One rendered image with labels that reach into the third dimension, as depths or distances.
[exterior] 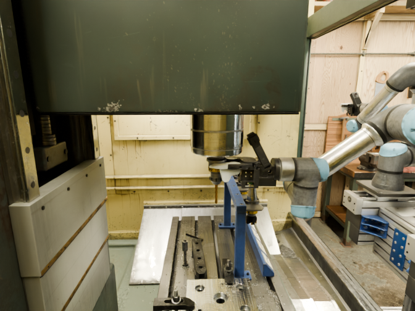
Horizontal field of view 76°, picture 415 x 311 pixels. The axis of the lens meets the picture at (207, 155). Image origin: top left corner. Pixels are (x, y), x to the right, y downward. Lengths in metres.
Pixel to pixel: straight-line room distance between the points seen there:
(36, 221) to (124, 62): 0.42
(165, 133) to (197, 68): 1.19
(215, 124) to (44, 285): 0.57
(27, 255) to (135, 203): 1.31
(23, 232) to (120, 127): 1.25
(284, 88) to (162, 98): 0.30
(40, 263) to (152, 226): 1.19
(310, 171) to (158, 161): 1.23
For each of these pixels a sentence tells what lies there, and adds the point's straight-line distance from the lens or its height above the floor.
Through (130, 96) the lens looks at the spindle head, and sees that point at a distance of 0.68.
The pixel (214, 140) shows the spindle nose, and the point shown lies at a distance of 0.72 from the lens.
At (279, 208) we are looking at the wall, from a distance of 2.07.
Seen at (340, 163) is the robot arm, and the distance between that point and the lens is 1.02.
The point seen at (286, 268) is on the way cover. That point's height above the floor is 0.73.
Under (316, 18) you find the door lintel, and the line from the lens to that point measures 1.85.
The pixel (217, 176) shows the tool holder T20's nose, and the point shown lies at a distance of 0.81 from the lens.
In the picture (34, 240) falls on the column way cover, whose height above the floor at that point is 1.33.
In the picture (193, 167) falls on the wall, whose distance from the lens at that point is 1.87.
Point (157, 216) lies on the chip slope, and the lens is 1.93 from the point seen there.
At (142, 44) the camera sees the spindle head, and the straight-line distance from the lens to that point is 0.69.
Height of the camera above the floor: 1.65
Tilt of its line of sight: 13 degrees down
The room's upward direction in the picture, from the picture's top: straight up
